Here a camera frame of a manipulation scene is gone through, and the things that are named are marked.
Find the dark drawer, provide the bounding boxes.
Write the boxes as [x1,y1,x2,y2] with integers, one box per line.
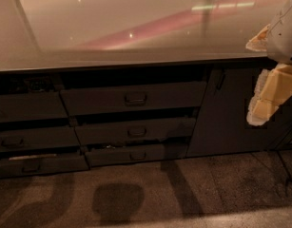
[0,126,79,153]
[61,82,206,116]
[75,118,196,145]
[0,153,88,179]
[0,92,67,123]
[86,143,188,167]

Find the dark cabinet door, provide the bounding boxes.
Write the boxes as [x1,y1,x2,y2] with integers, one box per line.
[187,68,292,157]

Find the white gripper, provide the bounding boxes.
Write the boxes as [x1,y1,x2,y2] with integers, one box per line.
[245,0,292,126]

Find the dark metal stand legs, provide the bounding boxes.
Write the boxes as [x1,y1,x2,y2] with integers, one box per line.
[267,117,292,198]

